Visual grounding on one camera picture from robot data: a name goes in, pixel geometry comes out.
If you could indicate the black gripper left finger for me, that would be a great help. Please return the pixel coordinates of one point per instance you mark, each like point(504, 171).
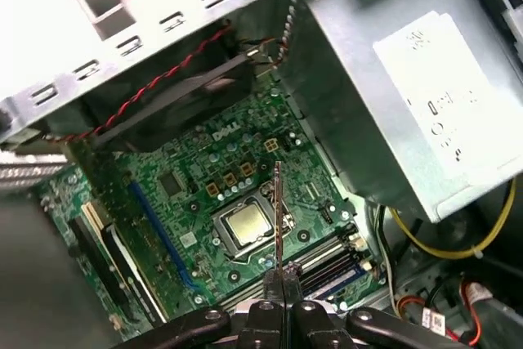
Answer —
point(261, 328)

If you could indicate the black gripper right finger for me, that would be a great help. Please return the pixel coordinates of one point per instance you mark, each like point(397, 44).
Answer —
point(310, 328)

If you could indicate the black RAM slot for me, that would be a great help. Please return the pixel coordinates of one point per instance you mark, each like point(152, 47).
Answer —
point(323, 249)

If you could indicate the silver CPU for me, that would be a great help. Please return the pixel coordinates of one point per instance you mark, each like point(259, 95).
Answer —
point(248, 224)

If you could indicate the blue expansion slot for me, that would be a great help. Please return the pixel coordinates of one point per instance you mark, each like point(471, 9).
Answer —
point(163, 238)

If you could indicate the green motherboard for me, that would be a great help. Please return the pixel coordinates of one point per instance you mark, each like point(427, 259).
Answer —
point(184, 153)

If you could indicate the beige expansion slot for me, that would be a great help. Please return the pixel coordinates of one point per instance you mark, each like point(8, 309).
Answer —
point(93, 218)

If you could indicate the black case fan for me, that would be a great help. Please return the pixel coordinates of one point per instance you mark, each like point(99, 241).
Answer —
point(175, 95)

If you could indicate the grey power supply unit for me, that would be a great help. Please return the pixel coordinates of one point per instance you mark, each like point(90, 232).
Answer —
point(347, 79)

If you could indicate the black PC case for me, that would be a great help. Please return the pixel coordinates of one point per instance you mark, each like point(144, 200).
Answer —
point(151, 36)

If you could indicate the grey parts rack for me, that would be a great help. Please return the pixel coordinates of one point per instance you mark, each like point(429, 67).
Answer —
point(104, 7)

